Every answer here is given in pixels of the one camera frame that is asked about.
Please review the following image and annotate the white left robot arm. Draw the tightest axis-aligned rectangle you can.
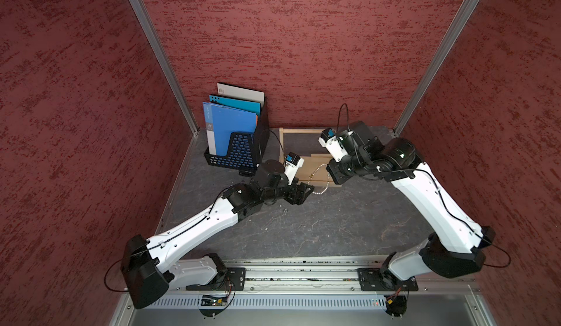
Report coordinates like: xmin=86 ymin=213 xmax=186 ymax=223
xmin=120 ymin=153 xmax=314 ymax=309

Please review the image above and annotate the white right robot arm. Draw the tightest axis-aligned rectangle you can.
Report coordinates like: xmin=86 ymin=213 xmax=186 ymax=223
xmin=318 ymin=122 xmax=495 ymax=289

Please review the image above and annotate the wooden jewelry display stand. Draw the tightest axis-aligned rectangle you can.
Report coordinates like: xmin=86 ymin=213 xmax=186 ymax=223
xmin=278 ymin=127 xmax=341 ymax=194

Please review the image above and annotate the black stapler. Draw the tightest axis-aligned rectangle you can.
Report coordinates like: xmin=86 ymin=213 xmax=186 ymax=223
xmin=238 ymin=168 xmax=257 ymax=178

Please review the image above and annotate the black mesh file holder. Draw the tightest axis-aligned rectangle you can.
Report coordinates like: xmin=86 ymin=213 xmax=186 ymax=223
xmin=204 ymin=105 xmax=269 ymax=171

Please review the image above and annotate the teal folder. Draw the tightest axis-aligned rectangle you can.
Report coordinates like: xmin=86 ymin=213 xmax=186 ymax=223
xmin=209 ymin=95 xmax=261 ymax=117

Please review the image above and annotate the blue folder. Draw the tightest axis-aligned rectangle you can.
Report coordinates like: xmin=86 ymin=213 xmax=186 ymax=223
xmin=203 ymin=103 xmax=259 ymax=156

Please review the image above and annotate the white grey folder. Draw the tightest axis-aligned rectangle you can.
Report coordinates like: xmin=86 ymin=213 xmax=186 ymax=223
xmin=217 ymin=83 xmax=265 ymax=106

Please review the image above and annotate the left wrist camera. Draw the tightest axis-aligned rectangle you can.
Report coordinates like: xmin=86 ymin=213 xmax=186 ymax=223
xmin=283 ymin=152 xmax=305 ymax=185

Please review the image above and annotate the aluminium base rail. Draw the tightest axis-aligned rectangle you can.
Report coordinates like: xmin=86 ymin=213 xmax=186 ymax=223
xmin=111 ymin=256 xmax=495 ymax=325

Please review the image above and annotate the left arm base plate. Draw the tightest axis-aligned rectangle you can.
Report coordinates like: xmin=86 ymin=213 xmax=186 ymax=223
xmin=186 ymin=268 xmax=246 ymax=292

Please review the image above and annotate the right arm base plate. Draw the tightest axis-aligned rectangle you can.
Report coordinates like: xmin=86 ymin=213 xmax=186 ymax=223
xmin=357 ymin=268 xmax=419 ymax=292

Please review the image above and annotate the right aluminium corner post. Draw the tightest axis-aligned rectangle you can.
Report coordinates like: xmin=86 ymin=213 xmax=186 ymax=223
xmin=393 ymin=0 xmax=481 ymax=136

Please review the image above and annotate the aluminium corner post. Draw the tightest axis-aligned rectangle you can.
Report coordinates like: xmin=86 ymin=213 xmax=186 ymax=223
xmin=393 ymin=0 xmax=481 ymax=136
xmin=128 ymin=0 xmax=200 ymax=136

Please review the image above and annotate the left aluminium corner post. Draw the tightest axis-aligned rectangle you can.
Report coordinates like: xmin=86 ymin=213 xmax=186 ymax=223
xmin=128 ymin=0 xmax=200 ymax=136

